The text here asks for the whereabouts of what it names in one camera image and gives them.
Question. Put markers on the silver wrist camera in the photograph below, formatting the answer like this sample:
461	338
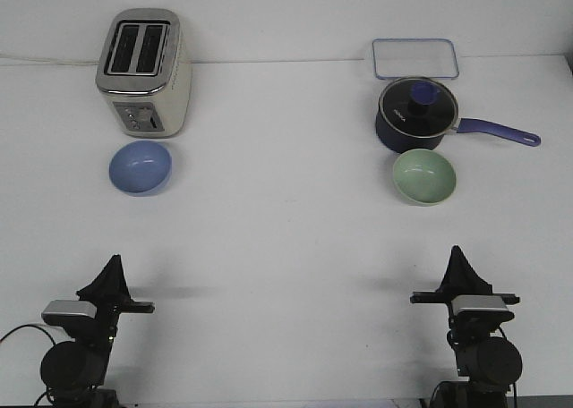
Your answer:
63	312
488	307

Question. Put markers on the silver two-slot toaster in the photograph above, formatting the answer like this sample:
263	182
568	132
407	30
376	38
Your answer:
145	74

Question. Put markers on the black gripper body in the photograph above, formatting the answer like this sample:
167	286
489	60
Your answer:
108	311
464	327

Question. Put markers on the glass pot lid blue knob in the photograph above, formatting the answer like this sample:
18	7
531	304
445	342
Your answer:
418	107

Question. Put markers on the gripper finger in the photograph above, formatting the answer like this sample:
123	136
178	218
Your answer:
449	280
122	286
468	279
105	283

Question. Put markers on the dark blue saucepan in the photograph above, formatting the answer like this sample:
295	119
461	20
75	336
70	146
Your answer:
401	143

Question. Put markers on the clear blue-rimmed container lid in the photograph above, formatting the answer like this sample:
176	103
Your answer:
394	58

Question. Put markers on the green bowl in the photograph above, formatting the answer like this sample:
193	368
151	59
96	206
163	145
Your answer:
424	177

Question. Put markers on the blue bowl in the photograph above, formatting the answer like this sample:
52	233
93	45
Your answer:
141	168

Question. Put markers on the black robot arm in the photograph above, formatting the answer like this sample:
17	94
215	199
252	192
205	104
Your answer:
488	363
74	371

